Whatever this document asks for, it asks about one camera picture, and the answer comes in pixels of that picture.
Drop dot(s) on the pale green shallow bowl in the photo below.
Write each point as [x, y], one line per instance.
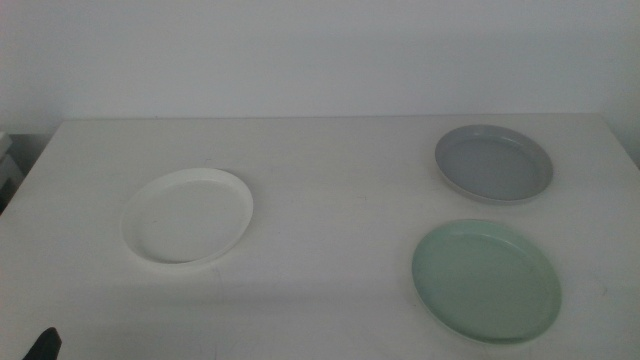
[485, 280]

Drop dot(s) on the white shallow bowl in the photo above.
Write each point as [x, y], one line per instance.
[185, 220]

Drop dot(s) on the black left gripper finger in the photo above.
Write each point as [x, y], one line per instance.
[46, 346]

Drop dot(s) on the grey shallow bowl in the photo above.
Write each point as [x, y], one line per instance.
[492, 167]

